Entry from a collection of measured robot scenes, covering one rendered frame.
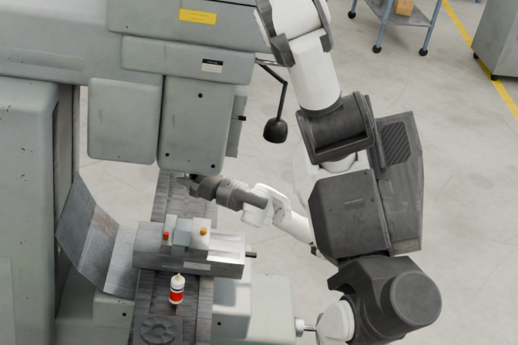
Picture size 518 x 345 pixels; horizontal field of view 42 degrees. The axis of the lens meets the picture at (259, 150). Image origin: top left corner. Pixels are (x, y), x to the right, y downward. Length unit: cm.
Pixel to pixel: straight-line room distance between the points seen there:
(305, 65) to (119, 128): 71
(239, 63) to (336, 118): 39
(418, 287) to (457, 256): 270
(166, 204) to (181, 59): 85
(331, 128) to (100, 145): 71
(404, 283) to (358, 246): 17
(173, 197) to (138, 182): 161
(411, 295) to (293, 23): 58
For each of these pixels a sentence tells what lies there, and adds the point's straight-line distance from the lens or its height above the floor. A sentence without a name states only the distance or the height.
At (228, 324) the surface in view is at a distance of 223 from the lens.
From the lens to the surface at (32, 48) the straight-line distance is 178.
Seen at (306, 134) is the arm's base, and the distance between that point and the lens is 141.
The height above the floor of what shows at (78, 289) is 73.
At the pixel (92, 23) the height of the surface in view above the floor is 174.
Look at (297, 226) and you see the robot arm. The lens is 202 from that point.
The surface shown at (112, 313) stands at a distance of 222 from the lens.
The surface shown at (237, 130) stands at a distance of 192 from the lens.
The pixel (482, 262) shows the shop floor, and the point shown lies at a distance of 413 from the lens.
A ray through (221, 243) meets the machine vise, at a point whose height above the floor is 100.
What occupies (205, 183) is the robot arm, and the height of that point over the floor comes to 126.
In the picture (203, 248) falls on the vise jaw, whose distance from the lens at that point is 210.
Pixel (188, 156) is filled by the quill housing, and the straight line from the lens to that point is 188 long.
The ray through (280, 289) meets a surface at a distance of 247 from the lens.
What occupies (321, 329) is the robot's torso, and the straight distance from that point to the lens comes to 162.
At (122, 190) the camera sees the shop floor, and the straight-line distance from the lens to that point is 398.
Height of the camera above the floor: 245
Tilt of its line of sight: 33 degrees down
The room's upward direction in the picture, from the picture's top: 11 degrees clockwise
